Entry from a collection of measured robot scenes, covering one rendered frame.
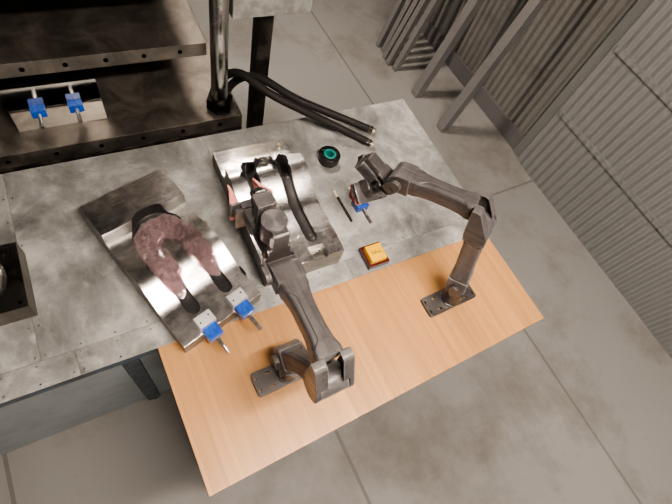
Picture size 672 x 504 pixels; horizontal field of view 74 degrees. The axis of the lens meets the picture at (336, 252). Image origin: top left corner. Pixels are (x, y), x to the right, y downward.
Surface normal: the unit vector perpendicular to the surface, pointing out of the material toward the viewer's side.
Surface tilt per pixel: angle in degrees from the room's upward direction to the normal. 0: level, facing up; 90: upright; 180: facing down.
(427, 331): 0
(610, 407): 0
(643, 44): 90
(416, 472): 0
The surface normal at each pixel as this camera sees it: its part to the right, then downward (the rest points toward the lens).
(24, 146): 0.22, -0.48
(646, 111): -0.87, 0.31
